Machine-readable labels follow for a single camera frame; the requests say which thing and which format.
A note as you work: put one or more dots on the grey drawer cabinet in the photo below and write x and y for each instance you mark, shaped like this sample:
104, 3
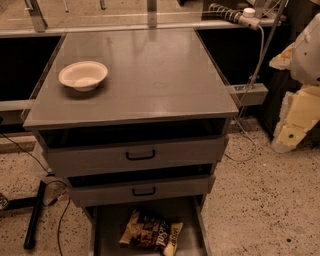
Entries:
161, 85

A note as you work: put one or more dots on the top grey drawer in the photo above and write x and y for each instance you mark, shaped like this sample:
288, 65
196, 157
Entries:
103, 159

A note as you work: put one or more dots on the brown chip bag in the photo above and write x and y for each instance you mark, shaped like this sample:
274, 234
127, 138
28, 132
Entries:
148, 231

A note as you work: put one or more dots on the white paper bowl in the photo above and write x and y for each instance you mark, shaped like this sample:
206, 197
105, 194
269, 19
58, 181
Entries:
83, 76

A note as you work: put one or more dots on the bottom grey drawer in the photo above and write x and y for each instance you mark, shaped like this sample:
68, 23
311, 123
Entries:
111, 221

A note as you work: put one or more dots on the grey metal rail bracket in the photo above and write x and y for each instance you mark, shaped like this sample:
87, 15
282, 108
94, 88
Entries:
243, 96

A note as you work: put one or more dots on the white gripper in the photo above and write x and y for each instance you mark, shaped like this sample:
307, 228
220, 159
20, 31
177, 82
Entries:
307, 56

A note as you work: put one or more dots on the black top drawer handle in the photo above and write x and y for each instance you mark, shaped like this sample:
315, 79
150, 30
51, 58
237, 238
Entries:
140, 156

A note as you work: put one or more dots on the metal post left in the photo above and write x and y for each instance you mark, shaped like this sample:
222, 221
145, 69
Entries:
38, 21

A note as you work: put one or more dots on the black and white power strip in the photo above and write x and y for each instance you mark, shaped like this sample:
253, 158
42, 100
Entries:
245, 18

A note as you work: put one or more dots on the middle grey drawer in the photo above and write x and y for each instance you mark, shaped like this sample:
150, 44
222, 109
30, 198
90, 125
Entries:
122, 192

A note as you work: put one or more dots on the black metal floor stand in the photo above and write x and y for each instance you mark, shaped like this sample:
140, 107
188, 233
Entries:
35, 203

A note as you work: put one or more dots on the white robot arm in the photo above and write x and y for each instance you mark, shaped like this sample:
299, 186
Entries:
305, 60

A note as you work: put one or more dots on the black drawer handle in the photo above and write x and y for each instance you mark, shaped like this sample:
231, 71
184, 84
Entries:
141, 192
140, 156

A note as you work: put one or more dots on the grey drawer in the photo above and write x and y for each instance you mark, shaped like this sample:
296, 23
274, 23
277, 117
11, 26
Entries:
103, 159
111, 221
122, 192

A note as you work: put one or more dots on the black middle drawer handle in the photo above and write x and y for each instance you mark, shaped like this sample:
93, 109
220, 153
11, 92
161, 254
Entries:
141, 192

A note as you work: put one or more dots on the metal post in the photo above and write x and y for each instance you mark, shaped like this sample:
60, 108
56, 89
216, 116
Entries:
38, 21
152, 13

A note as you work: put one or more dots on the metal post centre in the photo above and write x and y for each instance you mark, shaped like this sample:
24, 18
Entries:
152, 13

